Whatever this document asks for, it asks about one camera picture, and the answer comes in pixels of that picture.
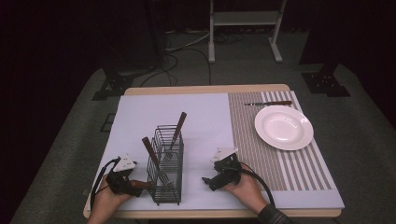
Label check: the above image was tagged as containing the black wire cutlery basket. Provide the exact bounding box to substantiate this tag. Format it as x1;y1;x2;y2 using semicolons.
145;124;185;206

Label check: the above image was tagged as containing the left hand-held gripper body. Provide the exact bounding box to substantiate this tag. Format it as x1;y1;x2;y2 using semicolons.
106;154;138;197

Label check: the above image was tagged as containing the white metal stand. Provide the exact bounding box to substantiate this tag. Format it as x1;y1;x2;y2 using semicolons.
207;0;288;64

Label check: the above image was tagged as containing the person's left hand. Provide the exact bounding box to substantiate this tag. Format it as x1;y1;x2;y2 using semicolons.
89;174;133;218

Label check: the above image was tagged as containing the white floor cable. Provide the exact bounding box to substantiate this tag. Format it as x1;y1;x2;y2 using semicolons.
164;30;211;52

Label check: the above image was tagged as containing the dark floor hatch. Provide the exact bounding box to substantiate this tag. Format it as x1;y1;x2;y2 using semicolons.
100;113;117;133

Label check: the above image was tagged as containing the wooden-handled utensil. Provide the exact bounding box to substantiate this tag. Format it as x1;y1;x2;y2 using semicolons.
130;178;155;191

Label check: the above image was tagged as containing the striped placemat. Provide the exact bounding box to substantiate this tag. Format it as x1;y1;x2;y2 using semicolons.
228;91;339;192

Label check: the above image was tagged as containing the white plate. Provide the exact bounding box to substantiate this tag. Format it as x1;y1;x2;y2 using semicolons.
254;105;315;152

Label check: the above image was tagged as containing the black stand base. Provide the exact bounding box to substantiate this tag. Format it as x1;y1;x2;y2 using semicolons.
301;62;351;98
92;60;157;102

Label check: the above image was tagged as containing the white board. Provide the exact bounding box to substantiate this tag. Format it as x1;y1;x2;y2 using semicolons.
85;92;346;212

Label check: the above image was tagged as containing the person's right hand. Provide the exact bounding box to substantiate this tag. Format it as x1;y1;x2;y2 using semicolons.
222;163;269;215

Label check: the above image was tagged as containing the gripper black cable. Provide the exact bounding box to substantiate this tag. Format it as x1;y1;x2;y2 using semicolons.
89;157;121;211
237;161;276;207

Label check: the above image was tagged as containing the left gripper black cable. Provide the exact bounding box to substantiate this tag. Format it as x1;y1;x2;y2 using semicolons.
89;157;121;211

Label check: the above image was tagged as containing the wooden-handled knife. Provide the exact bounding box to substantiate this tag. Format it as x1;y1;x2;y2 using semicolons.
244;100;293;107

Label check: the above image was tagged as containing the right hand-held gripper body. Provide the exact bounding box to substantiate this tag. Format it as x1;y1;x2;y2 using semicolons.
209;147;243;191

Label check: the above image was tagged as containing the black floor cable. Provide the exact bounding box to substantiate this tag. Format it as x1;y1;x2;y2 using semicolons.
139;46;213;88

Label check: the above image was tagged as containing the wooden-handled fork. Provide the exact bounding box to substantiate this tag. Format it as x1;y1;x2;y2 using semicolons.
163;111;189;162
141;135;176;189

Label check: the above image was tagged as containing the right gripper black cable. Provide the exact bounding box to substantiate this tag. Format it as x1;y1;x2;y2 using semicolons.
237;161;276;207

